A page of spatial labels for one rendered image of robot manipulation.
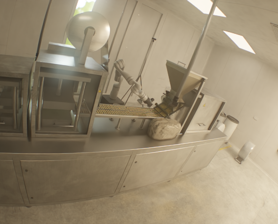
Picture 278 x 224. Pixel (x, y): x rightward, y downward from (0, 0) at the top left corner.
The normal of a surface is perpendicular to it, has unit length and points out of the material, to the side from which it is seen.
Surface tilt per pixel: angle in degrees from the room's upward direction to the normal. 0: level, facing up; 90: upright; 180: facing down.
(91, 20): 90
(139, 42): 90
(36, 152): 0
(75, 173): 90
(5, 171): 90
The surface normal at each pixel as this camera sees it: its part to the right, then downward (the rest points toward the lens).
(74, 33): 0.48, 0.50
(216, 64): -0.81, -0.06
